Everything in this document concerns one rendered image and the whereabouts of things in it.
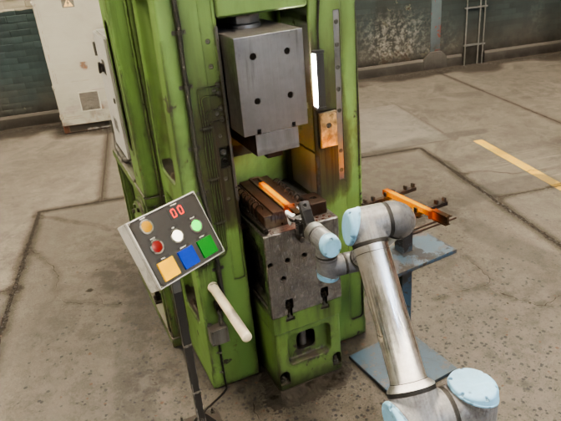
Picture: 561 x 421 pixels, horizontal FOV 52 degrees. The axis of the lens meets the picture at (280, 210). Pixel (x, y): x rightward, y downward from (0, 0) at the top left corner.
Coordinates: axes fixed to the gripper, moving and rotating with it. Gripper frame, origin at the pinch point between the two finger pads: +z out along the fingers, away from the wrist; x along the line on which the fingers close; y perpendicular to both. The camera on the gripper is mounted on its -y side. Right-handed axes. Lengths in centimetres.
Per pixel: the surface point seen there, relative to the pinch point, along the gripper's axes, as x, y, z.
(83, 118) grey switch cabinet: -37, 82, 546
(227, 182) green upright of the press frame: -22.7, -12.7, 17.3
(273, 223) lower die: -8.3, 6.0, 2.9
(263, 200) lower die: -6.5, 0.9, 17.4
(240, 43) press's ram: -15, -74, 3
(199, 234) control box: -45.6, -5.7, -10.3
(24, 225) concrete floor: -125, 100, 292
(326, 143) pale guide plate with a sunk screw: 27.4, -20.8, 14.9
